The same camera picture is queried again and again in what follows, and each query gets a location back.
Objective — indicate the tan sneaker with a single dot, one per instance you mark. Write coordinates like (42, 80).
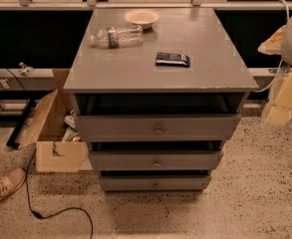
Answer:
(11, 182)

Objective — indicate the open cardboard box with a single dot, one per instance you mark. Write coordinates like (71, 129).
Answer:
(46, 129)

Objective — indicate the grey middle drawer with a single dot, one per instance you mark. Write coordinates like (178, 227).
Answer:
(155, 160)

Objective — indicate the grey drawer cabinet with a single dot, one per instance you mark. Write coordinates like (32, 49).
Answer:
(127, 82)

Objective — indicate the white green items in box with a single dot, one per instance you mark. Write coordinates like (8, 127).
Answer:
(71, 133)

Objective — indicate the grey drawer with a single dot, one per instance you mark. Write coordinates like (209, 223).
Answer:
(154, 183)
(155, 160)
(157, 128)

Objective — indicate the grey top drawer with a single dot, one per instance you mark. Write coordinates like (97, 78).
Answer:
(157, 128)

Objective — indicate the clear plastic water bottle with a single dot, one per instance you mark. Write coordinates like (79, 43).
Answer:
(118, 37)

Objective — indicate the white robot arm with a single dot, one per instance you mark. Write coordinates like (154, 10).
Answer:
(286, 56)

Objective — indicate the small clear object on ledge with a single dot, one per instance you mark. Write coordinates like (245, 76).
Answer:
(25, 70)

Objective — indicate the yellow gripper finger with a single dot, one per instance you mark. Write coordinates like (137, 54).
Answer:
(272, 46)
(277, 116)

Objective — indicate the grey bottom drawer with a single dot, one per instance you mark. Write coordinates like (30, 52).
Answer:
(154, 183)

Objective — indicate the dark blue snack packet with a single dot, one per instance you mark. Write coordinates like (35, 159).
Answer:
(169, 59)

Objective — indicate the white ceramic bowl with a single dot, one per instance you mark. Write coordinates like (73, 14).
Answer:
(143, 17)

